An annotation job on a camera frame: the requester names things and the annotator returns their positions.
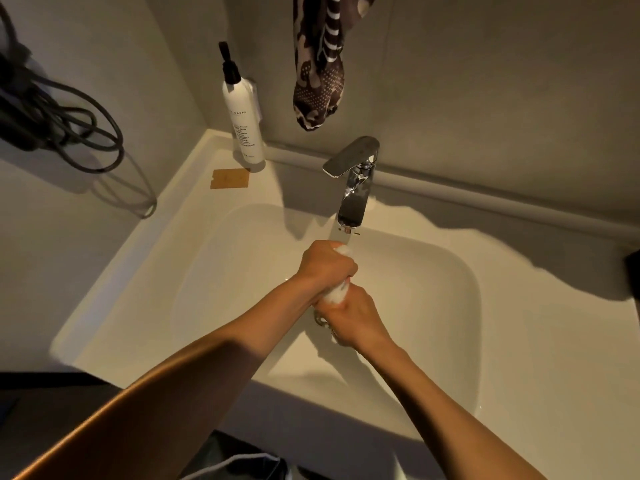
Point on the person's left hand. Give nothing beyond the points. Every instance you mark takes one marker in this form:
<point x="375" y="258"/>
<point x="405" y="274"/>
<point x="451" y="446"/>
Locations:
<point x="320" y="264"/>

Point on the person's right hand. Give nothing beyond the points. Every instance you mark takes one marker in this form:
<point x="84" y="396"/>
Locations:
<point x="362" y="319"/>

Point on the person's right fingers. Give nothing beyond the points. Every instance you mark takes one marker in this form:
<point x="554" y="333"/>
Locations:
<point x="334" y="322"/>

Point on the person's left fingers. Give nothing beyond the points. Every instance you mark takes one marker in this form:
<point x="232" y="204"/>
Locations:
<point x="350" y="268"/>

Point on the white wet cloth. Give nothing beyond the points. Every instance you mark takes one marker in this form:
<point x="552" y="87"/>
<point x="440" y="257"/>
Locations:
<point x="336" y="293"/>

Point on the person's left forearm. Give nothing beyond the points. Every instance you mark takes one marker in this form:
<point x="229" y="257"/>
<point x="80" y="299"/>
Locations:
<point x="190" y="379"/>

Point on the person's right forearm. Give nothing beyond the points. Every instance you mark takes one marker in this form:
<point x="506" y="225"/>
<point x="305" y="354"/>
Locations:
<point x="450" y="414"/>

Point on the chrome sink drain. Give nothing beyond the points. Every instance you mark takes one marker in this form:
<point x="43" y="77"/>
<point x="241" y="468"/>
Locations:
<point x="320" y="320"/>

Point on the chrome faucet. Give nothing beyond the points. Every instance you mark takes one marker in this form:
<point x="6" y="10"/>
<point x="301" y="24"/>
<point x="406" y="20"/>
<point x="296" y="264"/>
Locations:
<point x="353" y="204"/>

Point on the tan paper tag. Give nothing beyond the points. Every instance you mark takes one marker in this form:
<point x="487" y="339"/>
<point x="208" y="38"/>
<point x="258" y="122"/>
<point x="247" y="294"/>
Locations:
<point x="230" y="179"/>

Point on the dark trousers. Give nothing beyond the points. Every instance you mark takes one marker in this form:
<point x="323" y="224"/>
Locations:
<point x="225" y="444"/>

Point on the white sink basin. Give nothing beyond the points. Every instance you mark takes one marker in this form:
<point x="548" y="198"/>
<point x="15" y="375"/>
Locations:
<point x="500" y="344"/>

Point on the white bottle with black pump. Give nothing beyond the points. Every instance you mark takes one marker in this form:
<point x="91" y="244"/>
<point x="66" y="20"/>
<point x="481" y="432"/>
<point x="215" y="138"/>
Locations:
<point x="245" y="119"/>

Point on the brown patterned hanging cloth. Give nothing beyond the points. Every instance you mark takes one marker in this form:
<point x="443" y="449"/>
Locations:
<point x="320" y="84"/>

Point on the black box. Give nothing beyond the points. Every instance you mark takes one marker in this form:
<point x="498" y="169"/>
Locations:
<point x="633" y="272"/>

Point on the black appliance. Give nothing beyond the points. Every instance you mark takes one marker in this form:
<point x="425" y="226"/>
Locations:
<point x="20" y="134"/>

